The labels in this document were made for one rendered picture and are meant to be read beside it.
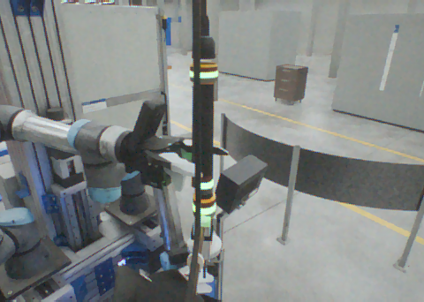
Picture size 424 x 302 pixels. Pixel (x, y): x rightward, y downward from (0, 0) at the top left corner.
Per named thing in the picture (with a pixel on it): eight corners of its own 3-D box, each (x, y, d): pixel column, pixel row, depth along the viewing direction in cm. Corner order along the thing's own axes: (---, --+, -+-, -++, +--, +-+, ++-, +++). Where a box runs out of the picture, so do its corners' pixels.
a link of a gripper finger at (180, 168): (203, 200, 48) (173, 177, 55) (203, 168, 45) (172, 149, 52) (187, 206, 46) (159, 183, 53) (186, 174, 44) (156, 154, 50)
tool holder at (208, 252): (220, 269, 54) (221, 227, 50) (183, 267, 54) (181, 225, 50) (222, 237, 62) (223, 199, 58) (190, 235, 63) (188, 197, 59)
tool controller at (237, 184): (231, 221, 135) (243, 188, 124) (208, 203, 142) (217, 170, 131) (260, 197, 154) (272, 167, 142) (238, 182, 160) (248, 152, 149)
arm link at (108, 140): (124, 121, 63) (94, 132, 57) (140, 124, 61) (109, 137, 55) (127, 152, 66) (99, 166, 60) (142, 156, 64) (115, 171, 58)
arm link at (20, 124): (2, 126, 92) (145, 167, 87) (-30, 139, 82) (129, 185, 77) (-2, 91, 86) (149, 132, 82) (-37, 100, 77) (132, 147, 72)
